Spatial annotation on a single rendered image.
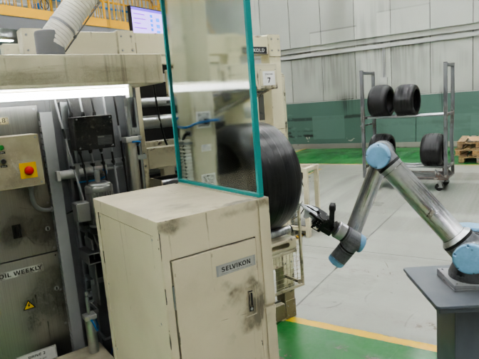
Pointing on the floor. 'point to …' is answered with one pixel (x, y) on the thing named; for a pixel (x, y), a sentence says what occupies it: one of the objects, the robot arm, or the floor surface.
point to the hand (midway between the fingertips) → (304, 205)
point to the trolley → (426, 155)
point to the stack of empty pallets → (463, 147)
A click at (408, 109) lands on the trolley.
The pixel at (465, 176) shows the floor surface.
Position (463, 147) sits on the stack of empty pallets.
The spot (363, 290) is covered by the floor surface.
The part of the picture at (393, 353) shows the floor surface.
